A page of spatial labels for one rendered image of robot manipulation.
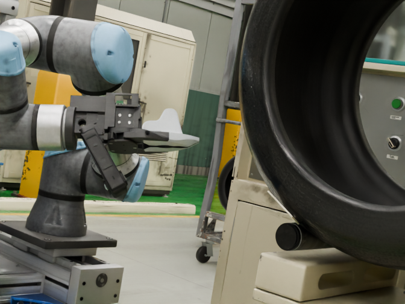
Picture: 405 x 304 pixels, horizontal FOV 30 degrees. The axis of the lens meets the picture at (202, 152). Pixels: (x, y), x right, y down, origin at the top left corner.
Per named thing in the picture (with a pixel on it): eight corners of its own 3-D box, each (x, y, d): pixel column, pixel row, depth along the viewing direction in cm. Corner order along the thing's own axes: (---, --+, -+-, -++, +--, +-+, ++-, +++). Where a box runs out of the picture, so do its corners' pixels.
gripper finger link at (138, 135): (169, 128, 118) (113, 126, 118) (169, 138, 117) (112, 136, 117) (169, 137, 122) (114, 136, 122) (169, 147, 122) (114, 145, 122)
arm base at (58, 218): (13, 223, 189) (19, 184, 189) (61, 223, 200) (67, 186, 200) (49, 237, 179) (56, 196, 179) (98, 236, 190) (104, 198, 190)
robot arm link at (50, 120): (34, 142, 117) (43, 157, 125) (64, 143, 117) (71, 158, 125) (38, 97, 119) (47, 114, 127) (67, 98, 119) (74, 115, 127)
